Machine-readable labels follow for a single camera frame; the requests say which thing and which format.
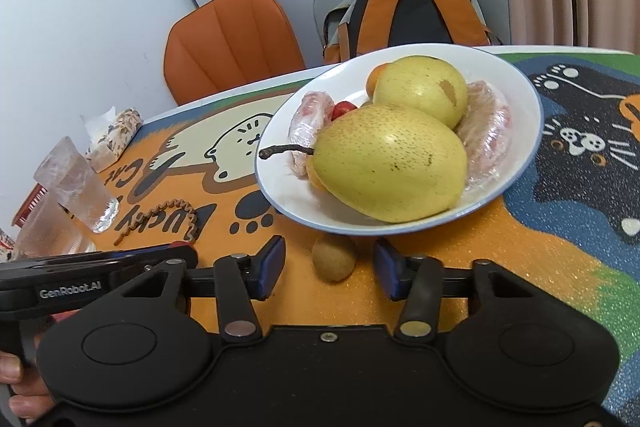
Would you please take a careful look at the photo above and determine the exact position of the yellow pear with brown mark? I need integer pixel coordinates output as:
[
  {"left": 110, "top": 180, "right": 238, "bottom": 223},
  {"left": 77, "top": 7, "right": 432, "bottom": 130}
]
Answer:
[{"left": 372, "top": 56, "right": 469, "bottom": 131}]

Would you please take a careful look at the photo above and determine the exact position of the small orange mandarin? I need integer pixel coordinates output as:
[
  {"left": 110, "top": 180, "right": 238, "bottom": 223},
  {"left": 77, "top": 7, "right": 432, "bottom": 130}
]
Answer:
[{"left": 366, "top": 63, "right": 392, "bottom": 102}]

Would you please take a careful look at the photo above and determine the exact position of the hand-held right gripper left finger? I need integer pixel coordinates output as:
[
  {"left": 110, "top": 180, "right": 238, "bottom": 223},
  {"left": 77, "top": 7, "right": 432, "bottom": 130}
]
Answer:
[{"left": 120, "top": 237, "right": 287, "bottom": 341}]

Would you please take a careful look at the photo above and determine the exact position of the small red fruit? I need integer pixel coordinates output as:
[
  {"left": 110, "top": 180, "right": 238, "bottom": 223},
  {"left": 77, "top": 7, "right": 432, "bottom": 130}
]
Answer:
[{"left": 330, "top": 101, "right": 359, "bottom": 122}]

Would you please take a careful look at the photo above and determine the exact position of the clear drinking glass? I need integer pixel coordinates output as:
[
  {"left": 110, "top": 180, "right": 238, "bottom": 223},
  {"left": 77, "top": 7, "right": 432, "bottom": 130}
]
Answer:
[
  {"left": 33, "top": 136, "right": 121, "bottom": 234},
  {"left": 14, "top": 194, "right": 97, "bottom": 258}
]

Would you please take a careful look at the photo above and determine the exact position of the patterned tissue pack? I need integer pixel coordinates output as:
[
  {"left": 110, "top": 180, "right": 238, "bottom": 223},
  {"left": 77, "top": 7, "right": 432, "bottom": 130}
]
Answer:
[{"left": 81, "top": 106, "right": 144, "bottom": 172}]

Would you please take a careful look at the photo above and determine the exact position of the printed cat table mat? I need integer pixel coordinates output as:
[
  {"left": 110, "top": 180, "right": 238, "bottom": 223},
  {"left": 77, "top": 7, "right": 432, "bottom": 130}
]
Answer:
[{"left": 85, "top": 48, "right": 640, "bottom": 413}]

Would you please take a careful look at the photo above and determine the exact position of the red striped box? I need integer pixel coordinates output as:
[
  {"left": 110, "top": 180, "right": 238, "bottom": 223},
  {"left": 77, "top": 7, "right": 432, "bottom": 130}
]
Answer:
[{"left": 12, "top": 183, "right": 49, "bottom": 228}]

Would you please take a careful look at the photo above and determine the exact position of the white round plate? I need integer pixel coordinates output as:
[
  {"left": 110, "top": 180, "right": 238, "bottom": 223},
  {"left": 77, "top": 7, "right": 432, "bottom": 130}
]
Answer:
[{"left": 254, "top": 43, "right": 545, "bottom": 237}]

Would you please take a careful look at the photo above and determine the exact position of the yellow pear with long stem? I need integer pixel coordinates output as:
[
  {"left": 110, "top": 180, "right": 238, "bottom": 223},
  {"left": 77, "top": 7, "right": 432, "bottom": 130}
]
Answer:
[{"left": 259, "top": 103, "right": 469, "bottom": 224}]

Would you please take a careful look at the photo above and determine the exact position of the orange chair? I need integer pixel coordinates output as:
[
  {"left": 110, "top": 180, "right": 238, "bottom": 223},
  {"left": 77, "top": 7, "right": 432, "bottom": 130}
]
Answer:
[{"left": 164, "top": 0, "right": 307, "bottom": 106}]

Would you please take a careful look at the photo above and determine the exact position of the orange and black backpack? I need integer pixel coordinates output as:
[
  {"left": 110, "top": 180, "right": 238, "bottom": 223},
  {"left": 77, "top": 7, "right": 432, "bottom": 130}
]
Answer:
[{"left": 322, "top": 0, "right": 503, "bottom": 64}]

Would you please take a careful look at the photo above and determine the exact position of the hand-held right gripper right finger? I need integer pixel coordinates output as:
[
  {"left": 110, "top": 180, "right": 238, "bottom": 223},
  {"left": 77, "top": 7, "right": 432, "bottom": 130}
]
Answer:
[{"left": 374, "top": 237, "right": 531, "bottom": 342}]

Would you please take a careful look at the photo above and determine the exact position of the plastic-wrapped pink grapefruit piece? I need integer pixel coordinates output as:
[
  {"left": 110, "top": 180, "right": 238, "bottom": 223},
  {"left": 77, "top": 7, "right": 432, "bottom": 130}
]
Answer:
[
  {"left": 287, "top": 91, "right": 337, "bottom": 180},
  {"left": 452, "top": 80, "right": 512, "bottom": 188}
]

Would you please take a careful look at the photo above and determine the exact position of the small brown round fruit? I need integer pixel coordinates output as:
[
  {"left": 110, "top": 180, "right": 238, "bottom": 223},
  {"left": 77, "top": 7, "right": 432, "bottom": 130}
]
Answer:
[{"left": 312, "top": 234, "right": 357, "bottom": 283}]

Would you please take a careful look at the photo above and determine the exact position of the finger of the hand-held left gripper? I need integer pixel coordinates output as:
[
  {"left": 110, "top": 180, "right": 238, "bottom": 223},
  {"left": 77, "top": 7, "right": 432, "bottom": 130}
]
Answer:
[{"left": 100, "top": 243, "right": 198, "bottom": 270}]

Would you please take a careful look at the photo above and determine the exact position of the person's left hand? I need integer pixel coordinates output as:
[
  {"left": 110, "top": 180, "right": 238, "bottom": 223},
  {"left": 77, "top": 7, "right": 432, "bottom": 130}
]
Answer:
[{"left": 0, "top": 352, "right": 57, "bottom": 419}]

